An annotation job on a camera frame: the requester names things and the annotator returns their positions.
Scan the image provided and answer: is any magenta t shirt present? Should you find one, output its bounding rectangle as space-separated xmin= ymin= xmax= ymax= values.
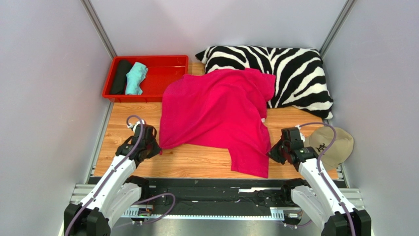
xmin=159 ymin=69 xmax=276 ymax=178

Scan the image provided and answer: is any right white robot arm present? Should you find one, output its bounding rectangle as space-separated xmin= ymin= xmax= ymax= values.
xmin=267 ymin=125 xmax=373 ymax=236

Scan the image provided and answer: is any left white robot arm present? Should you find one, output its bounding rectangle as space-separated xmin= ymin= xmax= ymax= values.
xmin=63 ymin=121 xmax=161 ymax=236

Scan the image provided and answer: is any beige baseball cap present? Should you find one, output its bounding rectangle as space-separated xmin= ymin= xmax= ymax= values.
xmin=304 ymin=126 xmax=354 ymax=171

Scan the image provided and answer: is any zebra print pillow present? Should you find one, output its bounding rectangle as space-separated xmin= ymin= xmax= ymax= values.
xmin=195 ymin=45 xmax=334 ymax=119

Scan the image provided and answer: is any rolled black t shirt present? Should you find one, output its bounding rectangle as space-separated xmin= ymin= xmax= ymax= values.
xmin=110 ymin=59 xmax=132 ymax=95

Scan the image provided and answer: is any red plastic tray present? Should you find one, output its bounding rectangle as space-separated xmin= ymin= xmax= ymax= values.
xmin=102 ymin=55 xmax=189 ymax=103

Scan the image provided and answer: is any rolled teal t shirt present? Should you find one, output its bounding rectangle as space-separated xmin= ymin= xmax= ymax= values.
xmin=125 ymin=62 xmax=148 ymax=95

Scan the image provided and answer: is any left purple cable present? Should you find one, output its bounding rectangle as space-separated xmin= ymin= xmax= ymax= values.
xmin=64 ymin=114 xmax=177 ymax=236

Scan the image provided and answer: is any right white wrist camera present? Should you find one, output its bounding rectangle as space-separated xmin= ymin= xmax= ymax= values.
xmin=295 ymin=124 xmax=304 ymax=133

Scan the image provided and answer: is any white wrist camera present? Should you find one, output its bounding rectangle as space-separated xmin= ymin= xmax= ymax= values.
xmin=127 ymin=119 xmax=147 ymax=132
xmin=295 ymin=124 xmax=304 ymax=133

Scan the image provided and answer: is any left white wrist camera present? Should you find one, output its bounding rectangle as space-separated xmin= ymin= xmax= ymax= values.
xmin=127 ymin=119 xmax=147 ymax=132

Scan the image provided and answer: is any aluminium frame rail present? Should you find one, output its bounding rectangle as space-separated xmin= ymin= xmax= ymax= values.
xmin=63 ymin=176 xmax=371 ymax=236

